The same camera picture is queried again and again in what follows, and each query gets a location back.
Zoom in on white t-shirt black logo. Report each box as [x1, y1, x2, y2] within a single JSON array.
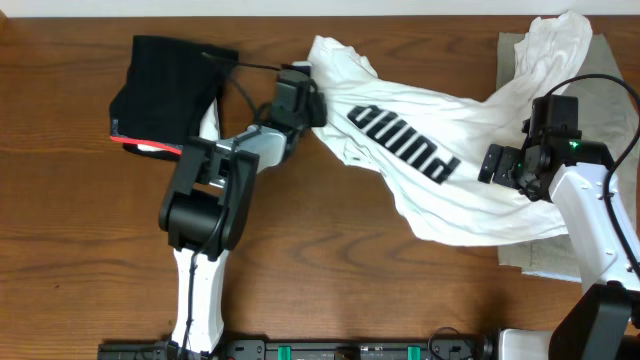
[[308, 11, 593, 246]]

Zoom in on beige khaki shorts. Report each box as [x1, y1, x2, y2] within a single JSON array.
[[496, 33, 639, 282]]

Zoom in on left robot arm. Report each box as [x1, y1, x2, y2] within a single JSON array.
[[159, 76, 327, 359]]

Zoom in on white folded garment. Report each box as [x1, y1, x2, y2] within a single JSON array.
[[137, 99, 220, 152]]

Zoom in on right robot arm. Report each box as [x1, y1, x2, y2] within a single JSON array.
[[478, 140, 639, 360]]

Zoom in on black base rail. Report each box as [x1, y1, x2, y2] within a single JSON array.
[[97, 334, 498, 360]]

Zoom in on black folded garment red trim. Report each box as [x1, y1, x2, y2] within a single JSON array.
[[109, 35, 239, 161]]

